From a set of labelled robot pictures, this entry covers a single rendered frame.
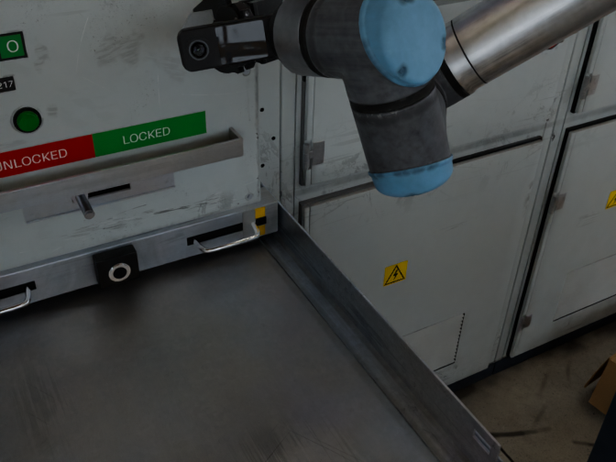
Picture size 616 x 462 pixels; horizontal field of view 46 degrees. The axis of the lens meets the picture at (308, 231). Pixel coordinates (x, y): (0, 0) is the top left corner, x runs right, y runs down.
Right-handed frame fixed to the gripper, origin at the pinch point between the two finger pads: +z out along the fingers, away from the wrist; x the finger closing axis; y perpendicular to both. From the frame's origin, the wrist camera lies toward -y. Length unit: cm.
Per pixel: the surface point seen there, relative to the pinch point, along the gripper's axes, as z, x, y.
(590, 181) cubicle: 0, -61, 107
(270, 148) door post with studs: 16.7, -25.6, 23.0
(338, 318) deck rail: -13.3, -42.1, 6.8
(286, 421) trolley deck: -21, -45, -11
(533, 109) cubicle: 1, -35, 82
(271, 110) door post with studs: 14.8, -18.6, 23.2
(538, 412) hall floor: 6, -125, 90
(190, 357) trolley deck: -5.2, -40.3, -13.5
